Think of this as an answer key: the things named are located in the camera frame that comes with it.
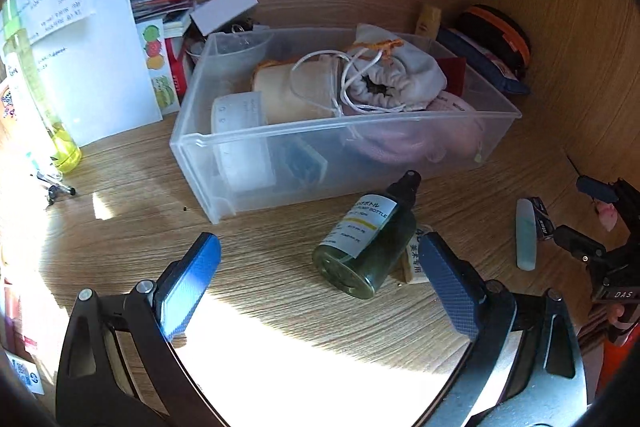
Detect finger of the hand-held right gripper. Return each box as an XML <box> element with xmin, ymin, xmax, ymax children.
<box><xmin>575</xmin><ymin>174</ymin><xmax>621</xmax><ymax>204</ymax></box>
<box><xmin>552</xmin><ymin>224</ymin><xmax>608</xmax><ymax>264</ymax></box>

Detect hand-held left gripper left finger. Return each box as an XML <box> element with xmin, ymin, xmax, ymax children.
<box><xmin>55</xmin><ymin>232</ymin><xmax>222</xmax><ymax>427</ymax></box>

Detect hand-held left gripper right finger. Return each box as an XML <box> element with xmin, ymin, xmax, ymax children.
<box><xmin>417</xmin><ymin>231</ymin><xmax>598</xmax><ymax>427</ymax></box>

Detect pink black hairpin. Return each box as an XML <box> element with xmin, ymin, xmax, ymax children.
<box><xmin>566</xmin><ymin>153</ymin><xmax>620</xmax><ymax>230</ymax></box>

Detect dark green spray bottle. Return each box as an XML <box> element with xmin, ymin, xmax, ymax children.
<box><xmin>312</xmin><ymin>170</ymin><xmax>422</xmax><ymax>299</ymax></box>

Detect clear plastic storage box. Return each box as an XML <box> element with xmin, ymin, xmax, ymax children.
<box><xmin>169</xmin><ymin>24</ymin><xmax>523</xmax><ymax>225</ymax></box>

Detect pink cloth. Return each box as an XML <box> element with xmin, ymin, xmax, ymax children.
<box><xmin>345</xmin><ymin>91</ymin><xmax>487</xmax><ymax>164</ymax></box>

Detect red drawstring pouch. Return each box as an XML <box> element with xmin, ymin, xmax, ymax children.
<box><xmin>440</xmin><ymin>57</ymin><xmax>468</xmax><ymax>98</ymax></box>

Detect white drawstring pouch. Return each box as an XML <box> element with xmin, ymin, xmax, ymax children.
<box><xmin>342</xmin><ymin>23</ymin><xmax>448</xmax><ymax>110</ymax></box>

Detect person's right forearm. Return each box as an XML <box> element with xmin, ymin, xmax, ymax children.
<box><xmin>597</xmin><ymin>327</ymin><xmax>640</xmax><ymax>400</ymax></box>

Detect wooden desktop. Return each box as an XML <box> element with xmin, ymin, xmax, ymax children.
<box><xmin>0</xmin><ymin>0</ymin><xmax>640</xmax><ymax>427</ymax></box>

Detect person's right hand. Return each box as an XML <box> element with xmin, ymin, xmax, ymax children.
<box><xmin>606</xmin><ymin>303</ymin><xmax>636</xmax><ymax>330</ymax></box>

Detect small black box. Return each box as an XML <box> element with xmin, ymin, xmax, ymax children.
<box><xmin>531</xmin><ymin>196</ymin><xmax>555</xmax><ymax>242</ymax></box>

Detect wooden stamp block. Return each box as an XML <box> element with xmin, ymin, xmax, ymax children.
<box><xmin>397</xmin><ymin>224</ymin><xmax>436</xmax><ymax>284</ymax></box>

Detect pale green eraser stick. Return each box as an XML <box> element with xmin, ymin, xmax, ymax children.
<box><xmin>515</xmin><ymin>198</ymin><xmax>538</xmax><ymax>271</ymax></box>

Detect translucent graduated container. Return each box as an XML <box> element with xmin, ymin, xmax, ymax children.
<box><xmin>211</xmin><ymin>91</ymin><xmax>277</xmax><ymax>194</ymax></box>

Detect small dark blue block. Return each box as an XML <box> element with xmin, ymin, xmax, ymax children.
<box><xmin>277</xmin><ymin>134</ymin><xmax>328</xmax><ymax>185</ymax></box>

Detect black metal clips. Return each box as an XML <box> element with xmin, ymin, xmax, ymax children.
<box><xmin>37</xmin><ymin>169</ymin><xmax>77</xmax><ymax>210</ymax></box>

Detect blue fabric pouch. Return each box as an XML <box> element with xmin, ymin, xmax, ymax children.
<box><xmin>436</xmin><ymin>27</ymin><xmax>532</xmax><ymax>96</ymax></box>

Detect black round case orange zipper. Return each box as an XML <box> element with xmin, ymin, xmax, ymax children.
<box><xmin>459</xmin><ymin>4</ymin><xmax>532</xmax><ymax>80</ymax></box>

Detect white card blue print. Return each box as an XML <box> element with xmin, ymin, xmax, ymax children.
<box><xmin>5</xmin><ymin>352</ymin><xmax>46</xmax><ymax>395</ymax></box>

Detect yellow green spray bottle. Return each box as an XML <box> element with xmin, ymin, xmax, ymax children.
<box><xmin>2</xmin><ymin>0</ymin><xmax>82</xmax><ymax>172</ymax></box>

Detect red and white box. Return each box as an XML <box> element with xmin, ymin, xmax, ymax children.
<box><xmin>162</xmin><ymin>22</ymin><xmax>195</xmax><ymax>108</ymax></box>

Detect gold tape roll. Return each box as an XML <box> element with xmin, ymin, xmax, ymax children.
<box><xmin>251</xmin><ymin>58</ymin><xmax>343</xmax><ymax>125</ymax></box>

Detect fruit picture box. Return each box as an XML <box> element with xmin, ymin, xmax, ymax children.
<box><xmin>135</xmin><ymin>19</ymin><xmax>182</xmax><ymax>115</ymax></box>

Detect white folded paper sheet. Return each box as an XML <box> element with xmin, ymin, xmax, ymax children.
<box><xmin>2</xmin><ymin>0</ymin><xmax>165</xmax><ymax>148</ymax></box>

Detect yellow tube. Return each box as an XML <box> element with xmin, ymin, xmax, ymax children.
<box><xmin>414</xmin><ymin>3</ymin><xmax>443</xmax><ymax>36</ymax></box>

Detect metal key rings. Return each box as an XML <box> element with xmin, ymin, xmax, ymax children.
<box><xmin>227</xmin><ymin>21</ymin><xmax>271</xmax><ymax>38</ymax></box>

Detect small white box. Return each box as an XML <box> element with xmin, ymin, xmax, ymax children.
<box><xmin>189</xmin><ymin>0</ymin><xmax>258</xmax><ymax>36</ymax></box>

